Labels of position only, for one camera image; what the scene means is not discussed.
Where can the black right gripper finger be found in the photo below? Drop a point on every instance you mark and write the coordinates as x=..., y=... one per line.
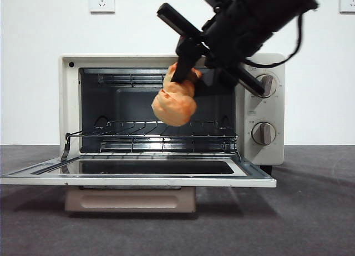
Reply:
x=213, y=81
x=187, y=59

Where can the golden brown bread roll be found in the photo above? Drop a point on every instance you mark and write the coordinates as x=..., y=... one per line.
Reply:
x=174, y=106

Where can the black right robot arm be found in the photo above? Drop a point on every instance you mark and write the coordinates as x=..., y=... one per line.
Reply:
x=271, y=9

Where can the cream and taupe oven knob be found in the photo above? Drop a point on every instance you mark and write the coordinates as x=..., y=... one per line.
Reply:
x=263, y=133
x=269, y=82

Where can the cream Toshiba toaster oven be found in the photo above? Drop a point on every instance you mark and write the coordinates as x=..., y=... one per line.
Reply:
x=69, y=100

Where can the white wall socket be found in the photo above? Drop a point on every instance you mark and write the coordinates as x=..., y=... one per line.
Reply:
x=101, y=2
x=348, y=2

